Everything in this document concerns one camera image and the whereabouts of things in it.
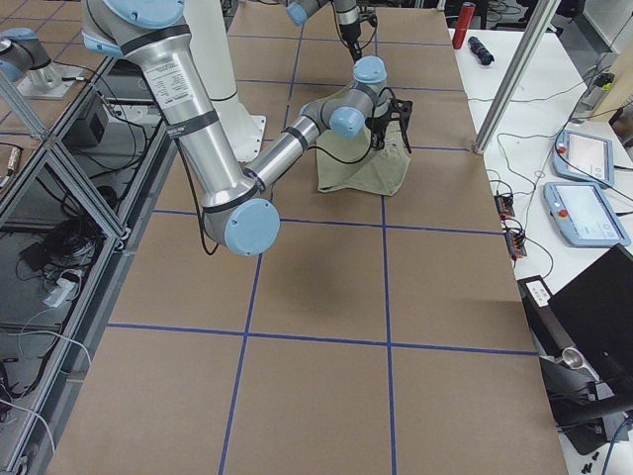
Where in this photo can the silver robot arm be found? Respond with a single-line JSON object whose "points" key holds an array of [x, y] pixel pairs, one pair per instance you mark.
{"points": [[346, 15], [181, 49]]}

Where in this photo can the black laptop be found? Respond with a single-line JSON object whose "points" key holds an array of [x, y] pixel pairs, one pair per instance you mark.
{"points": [[595, 309]]}

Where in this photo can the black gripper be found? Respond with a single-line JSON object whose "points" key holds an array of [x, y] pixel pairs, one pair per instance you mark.
{"points": [[350, 34], [380, 123]]}

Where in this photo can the lower teach pendant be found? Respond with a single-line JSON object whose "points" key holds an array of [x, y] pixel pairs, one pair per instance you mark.
{"points": [[583, 216]]}

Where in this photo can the upper teach pendant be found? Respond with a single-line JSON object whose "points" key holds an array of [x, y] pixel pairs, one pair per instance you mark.
{"points": [[582, 157]]}

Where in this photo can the teach pendant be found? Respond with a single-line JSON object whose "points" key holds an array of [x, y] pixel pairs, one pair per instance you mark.
{"points": [[582, 157], [583, 216]]}

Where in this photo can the red cylinder bottle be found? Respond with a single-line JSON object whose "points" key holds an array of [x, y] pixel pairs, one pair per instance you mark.
{"points": [[463, 23]]}

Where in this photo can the grey aluminium frame post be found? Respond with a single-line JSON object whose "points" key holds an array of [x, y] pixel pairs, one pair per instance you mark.
{"points": [[529, 42]]}

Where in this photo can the black box with label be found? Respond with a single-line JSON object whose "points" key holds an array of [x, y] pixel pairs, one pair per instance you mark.
{"points": [[549, 332]]}

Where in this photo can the white power strip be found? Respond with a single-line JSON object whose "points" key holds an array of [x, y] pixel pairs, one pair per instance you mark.
{"points": [[60, 292]]}

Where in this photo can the dark folded cloth bundle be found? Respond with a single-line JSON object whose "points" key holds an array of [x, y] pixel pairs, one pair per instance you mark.
{"points": [[480, 51]]}

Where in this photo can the olive green long-sleeve shirt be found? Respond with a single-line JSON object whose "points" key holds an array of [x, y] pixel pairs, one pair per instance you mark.
{"points": [[381, 172]]}

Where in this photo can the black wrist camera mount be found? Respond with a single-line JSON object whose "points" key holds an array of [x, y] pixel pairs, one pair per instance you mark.
{"points": [[368, 17], [400, 112]]}

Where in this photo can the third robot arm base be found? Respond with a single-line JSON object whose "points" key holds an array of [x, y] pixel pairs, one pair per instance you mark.
{"points": [[25, 61]]}

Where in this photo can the orange circuit board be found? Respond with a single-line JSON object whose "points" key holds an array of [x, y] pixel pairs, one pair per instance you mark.
{"points": [[504, 205]]}

